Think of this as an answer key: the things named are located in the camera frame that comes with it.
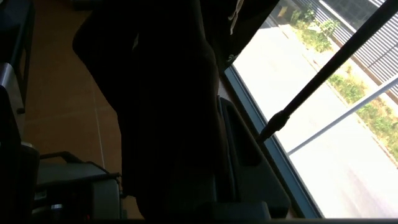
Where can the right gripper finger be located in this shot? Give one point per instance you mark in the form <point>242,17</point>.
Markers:
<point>248,174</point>

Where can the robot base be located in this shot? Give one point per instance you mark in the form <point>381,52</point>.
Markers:
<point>62,186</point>

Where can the black clothes rack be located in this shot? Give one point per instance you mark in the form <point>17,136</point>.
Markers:
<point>326,68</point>

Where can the window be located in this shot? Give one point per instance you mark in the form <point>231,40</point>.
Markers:
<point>311,109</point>

